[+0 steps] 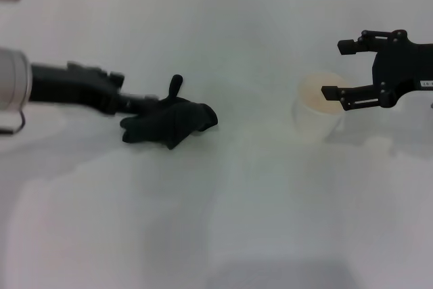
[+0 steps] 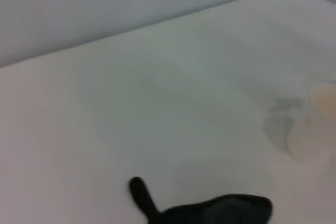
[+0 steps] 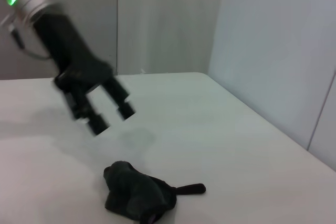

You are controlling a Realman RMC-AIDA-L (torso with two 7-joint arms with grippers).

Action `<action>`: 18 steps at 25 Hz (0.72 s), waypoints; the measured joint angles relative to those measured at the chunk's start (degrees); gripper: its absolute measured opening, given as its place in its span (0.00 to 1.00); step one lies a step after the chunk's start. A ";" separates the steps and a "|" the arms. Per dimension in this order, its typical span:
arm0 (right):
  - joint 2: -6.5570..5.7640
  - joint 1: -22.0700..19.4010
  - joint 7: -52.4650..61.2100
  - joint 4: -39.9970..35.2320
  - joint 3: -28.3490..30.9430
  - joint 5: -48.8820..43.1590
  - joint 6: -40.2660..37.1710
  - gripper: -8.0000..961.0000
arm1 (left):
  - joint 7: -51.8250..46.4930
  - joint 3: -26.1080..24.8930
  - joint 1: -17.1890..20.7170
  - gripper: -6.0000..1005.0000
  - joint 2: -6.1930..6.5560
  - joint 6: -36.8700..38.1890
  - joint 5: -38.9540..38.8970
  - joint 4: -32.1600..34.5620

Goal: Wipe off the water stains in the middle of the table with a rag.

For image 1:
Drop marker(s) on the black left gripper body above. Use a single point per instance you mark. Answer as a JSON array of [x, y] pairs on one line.
[[67, 86]]

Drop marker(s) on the white paper cup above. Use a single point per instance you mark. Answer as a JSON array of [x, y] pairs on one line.
[[314, 106]]

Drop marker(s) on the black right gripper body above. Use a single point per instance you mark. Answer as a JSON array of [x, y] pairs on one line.
[[402, 69]]

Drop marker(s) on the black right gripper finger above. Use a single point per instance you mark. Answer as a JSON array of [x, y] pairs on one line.
[[358, 43], [355, 96]]

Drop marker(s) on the dark cloth rag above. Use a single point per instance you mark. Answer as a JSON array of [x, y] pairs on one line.
[[169, 119]]

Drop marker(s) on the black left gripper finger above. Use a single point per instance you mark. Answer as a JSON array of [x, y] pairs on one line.
[[135, 102], [115, 81]]

